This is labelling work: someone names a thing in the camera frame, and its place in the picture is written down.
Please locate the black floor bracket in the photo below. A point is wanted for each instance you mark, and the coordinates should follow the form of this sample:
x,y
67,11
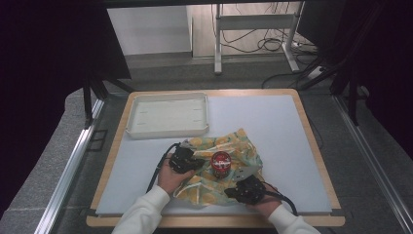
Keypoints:
x,y
96,139

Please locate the white metal desk frame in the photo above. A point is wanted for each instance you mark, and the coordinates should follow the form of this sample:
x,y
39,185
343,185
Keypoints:
x,y
253,21

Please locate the white wall panel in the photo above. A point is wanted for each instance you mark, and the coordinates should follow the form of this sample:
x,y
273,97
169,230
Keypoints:
x,y
149,29

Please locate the dark curtain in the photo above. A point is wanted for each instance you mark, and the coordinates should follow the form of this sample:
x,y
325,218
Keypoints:
x,y
39,81
386,65

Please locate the white plastic tray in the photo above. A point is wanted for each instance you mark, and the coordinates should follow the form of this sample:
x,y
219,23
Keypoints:
x,y
168,115

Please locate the wooden table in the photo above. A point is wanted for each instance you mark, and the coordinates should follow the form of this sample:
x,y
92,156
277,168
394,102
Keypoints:
x,y
311,130

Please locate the person's right hand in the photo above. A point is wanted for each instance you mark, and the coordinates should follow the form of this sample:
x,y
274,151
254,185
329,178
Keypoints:
x,y
268,206

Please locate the person's left hand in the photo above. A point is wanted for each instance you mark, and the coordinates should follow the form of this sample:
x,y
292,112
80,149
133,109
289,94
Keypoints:
x,y
172,180

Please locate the red can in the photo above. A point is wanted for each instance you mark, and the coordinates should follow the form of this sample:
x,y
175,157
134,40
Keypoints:
x,y
221,162

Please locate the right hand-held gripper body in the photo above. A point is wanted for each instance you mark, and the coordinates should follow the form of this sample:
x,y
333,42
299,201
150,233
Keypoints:
x,y
250,190

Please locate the aluminium rail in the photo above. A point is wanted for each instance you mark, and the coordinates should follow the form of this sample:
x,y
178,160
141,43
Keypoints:
x,y
373,156
69,165

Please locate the white table mat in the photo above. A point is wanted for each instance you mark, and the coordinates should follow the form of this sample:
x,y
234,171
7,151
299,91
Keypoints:
x,y
276,130

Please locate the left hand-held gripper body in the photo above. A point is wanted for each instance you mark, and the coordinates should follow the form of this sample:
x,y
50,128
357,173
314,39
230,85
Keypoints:
x,y
183,161

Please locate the white power strip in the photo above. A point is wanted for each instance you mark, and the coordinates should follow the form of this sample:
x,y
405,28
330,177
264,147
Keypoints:
x,y
315,73

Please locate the black metal stand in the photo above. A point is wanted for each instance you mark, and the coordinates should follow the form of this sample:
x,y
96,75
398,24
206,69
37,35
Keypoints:
x,y
352,94
94,91

